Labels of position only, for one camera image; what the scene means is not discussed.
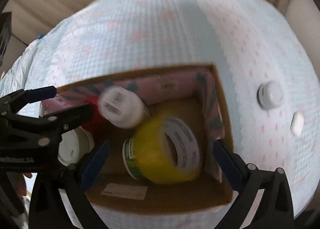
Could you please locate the yellow tape roll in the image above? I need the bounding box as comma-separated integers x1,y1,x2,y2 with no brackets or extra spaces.
133,115,202,185

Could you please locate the white oval case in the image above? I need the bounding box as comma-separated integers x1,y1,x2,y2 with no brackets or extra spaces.
290,111,304,136

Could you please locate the red cardboard box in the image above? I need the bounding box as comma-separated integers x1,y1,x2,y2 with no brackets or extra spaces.
81,96,109,143

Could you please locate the framed wall picture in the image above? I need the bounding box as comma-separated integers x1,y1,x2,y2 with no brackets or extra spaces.
0,12,12,66

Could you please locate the brown cardboard box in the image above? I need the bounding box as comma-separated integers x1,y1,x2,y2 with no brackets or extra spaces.
40,65,233,215

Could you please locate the pale green glass jar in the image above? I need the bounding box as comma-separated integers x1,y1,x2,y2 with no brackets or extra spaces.
57,127,94,166

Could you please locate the white pill bottle green label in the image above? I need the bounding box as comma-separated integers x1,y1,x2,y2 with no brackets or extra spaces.
98,85,149,129

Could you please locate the green label white jar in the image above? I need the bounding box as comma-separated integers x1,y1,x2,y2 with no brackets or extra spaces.
122,138,146,180

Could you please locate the checkered light blue bedsheet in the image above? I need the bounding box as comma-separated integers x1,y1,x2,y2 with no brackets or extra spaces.
1,0,319,228

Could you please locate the person hand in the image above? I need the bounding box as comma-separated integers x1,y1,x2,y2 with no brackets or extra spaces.
8,173,33,197

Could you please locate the small white round jar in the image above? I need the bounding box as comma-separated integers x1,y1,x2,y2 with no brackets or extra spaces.
257,81,284,110

